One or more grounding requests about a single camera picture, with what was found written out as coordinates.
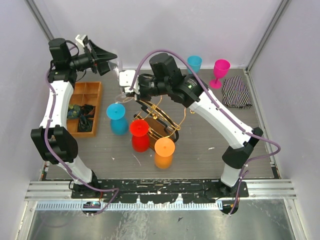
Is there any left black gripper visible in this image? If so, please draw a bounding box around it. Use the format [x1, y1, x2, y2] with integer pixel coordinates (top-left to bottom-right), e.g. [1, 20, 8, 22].
[69, 39, 119, 76]

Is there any clear champagne flute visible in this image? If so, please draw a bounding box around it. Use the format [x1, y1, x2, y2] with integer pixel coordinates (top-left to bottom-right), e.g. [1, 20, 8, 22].
[108, 58, 133, 104]

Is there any blue wine glass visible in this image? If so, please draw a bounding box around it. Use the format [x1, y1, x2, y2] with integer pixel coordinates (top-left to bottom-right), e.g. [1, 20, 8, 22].
[106, 103, 129, 136]
[187, 55, 203, 74]

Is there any pink wine glass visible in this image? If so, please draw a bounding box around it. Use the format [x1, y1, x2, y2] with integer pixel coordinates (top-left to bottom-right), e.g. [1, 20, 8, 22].
[209, 59, 231, 89]

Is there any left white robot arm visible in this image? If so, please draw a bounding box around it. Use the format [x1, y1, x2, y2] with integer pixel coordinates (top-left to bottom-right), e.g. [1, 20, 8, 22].
[30, 34, 118, 198]

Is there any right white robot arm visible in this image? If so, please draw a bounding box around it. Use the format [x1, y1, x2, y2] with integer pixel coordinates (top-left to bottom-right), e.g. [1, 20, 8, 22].
[117, 52, 263, 197]

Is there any red wine glass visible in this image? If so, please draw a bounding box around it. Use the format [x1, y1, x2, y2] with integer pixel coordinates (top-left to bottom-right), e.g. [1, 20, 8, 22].
[129, 119, 150, 153]

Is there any orange wine glass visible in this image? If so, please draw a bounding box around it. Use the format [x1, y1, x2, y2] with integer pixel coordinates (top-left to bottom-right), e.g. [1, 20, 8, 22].
[154, 137, 176, 169]

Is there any wooden compartment tray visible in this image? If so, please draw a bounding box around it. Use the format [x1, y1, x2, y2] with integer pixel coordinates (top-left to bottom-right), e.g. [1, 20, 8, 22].
[66, 81, 103, 138]

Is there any dark patterned rolled cloth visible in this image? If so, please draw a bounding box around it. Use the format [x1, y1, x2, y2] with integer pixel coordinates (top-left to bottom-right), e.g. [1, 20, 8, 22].
[77, 104, 96, 133]

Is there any green patterned rolled cloth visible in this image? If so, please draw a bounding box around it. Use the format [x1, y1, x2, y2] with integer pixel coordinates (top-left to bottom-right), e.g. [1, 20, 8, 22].
[67, 104, 81, 120]

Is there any striped black white cloth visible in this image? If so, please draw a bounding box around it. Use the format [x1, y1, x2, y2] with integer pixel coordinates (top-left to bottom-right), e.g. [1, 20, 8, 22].
[222, 75, 253, 109]

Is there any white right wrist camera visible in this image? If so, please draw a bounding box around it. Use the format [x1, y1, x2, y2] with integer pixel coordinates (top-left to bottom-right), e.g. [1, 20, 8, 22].
[118, 70, 139, 94]

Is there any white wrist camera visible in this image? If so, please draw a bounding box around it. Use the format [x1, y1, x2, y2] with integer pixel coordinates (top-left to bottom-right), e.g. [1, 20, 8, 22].
[75, 34, 89, 48]
[118, 70, 139, 94]

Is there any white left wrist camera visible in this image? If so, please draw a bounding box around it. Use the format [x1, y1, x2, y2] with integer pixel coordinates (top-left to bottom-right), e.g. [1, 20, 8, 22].
[75, 34, 89, 48]

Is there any gold wire glass rack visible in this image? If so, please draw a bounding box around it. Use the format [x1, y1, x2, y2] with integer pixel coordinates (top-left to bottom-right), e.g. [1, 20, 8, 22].
[133, 96, 187, 151]

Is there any black mounting base plate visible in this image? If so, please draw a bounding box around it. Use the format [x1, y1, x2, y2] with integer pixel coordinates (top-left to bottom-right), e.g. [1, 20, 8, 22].
[68, 178, 249, 204]

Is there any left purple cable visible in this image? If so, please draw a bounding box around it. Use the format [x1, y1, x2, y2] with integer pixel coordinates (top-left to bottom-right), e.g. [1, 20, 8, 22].
[44, 42, 120, 215]

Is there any purple cable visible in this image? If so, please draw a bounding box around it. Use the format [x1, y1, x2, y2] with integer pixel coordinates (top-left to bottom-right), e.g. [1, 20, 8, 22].
[129, 48, 282, 216]
[44, 42, 120, 215]

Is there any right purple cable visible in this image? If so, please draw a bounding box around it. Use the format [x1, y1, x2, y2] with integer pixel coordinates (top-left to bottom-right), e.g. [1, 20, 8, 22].
[129, 48, 282, 216]

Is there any grey slotted cable duct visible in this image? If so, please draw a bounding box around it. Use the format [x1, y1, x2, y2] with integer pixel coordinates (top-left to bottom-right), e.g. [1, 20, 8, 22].
[35, 200, 223, 211]

